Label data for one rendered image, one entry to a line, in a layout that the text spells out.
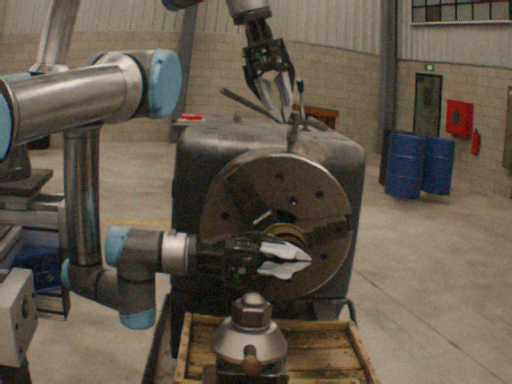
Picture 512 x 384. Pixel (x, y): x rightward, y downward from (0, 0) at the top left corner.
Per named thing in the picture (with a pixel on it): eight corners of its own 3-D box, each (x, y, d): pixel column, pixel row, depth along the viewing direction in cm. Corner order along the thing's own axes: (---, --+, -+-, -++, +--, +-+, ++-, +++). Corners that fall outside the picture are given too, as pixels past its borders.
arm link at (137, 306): (119, 307, 101) (116, 258, 99) (164, 323, 97) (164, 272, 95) (98, 318, 94) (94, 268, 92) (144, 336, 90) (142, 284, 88)
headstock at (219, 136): (180, 225, 187) (188, 113, 179) (317, 235, 190) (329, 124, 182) (160, 288, 129) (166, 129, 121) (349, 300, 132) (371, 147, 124)
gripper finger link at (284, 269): (311, 286, 91) (257, 283, 91) (307, 274, 97) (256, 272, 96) (314, 269, 91) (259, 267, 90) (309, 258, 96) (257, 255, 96)
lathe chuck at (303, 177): (194, 276, 122) (213, 138, 115) (328, 293, 124) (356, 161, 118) (192, 290, 113) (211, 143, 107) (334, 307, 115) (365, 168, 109)
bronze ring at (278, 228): (259, 215, 103) (262, 233, 95) (308, 219, 104) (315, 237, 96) (253, 259, 106) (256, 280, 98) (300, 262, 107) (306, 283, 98)
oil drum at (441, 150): (412, 187, 824) (417, 133, 806) (437, 187, 842) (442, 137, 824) (431, 195, 768) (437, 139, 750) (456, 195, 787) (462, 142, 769)
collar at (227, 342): (210, 329, 55) (211, 305, 55) (283, 333, 56) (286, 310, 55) (208, 362, 48) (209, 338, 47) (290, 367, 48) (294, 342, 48)
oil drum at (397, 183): (376, 189, 768) (382, 130, 750) (407, 190, 786) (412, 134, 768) (396, 199, 713) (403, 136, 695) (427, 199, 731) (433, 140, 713)
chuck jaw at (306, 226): (291, 214, 113) (346, 208, 114) (293, 237, 114) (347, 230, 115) (297, 229, 103) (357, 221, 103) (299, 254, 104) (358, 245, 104)
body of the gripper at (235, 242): (258, 291, 89) (186, 285, 88) (256, 273, 97) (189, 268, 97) (262, 248, 88) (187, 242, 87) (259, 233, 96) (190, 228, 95)
